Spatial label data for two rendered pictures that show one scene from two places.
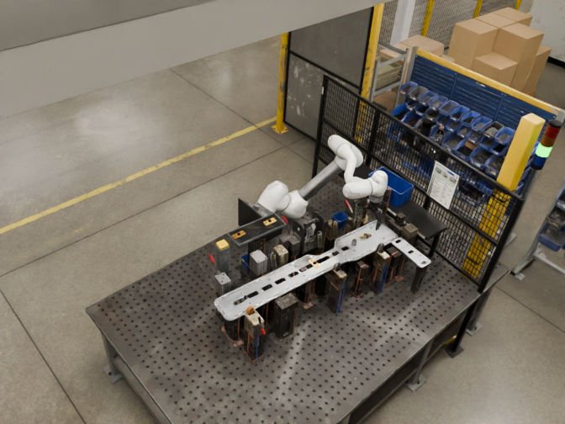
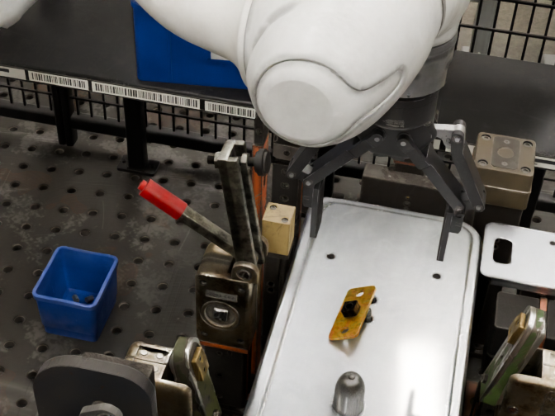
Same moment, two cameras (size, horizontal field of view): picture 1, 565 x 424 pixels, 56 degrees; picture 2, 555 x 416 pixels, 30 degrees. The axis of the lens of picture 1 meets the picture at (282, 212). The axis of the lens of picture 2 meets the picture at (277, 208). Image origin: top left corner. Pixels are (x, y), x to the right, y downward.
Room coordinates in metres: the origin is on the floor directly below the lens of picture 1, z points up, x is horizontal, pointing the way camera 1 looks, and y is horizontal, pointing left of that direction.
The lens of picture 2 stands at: (2.16, 0.01, 1.89)
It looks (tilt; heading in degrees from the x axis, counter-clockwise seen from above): 42 degrees down; 319
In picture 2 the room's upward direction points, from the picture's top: 3 degrees clockwise
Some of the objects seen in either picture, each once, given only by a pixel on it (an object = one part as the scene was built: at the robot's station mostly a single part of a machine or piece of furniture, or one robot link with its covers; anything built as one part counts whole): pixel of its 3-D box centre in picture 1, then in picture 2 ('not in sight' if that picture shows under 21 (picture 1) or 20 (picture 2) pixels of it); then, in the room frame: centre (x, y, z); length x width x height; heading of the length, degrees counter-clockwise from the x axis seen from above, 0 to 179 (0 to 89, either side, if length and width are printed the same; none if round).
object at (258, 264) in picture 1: (257, 278); not in sight; (2.34, 0.13, 0.90); 0.13 x 0.10 x 0.41; 38
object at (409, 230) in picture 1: (405, 246); (481, 251); (2.76, -0.89, 0.88); 0.08 x 0.08 x 0.36; 38
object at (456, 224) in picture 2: not in sight; (467, 212); (2.63, -0.65, 1.19); 0.03 x 0.01 x 0.05; 38
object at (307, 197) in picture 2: not in sight; (301, 183); (2.76, -0.54, 1.19); 0.03 x 0.01 x 0.05; 38
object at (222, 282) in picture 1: (223, 297); not in sight; (2.17, 0.33, 0.88); 0.11 x 0.10 x 0.36; 38
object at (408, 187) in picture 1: (389, 187); (248, 19); (3.16, -0.78, 1.10); 0.30 x 0.17 x 0.13; 46
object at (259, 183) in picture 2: not in sight; (256, 264); (2.88, -0.58, 0.95); 0.03 x 0.01 x 0.50; 128
